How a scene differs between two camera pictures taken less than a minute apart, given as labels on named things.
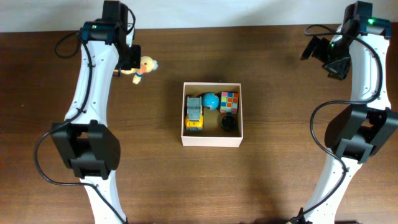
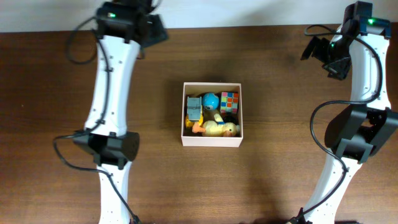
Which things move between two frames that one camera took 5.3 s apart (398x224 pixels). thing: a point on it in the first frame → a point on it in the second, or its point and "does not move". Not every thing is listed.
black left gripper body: x=130 y=60 → x=152 y=35
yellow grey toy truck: x=194 y=119 does not move
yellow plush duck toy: x=147 y=64 → x=217 y=128
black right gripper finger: x=318 y=48 does not move
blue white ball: x=210 y=101 does not move
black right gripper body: x=337 y=66 does not move
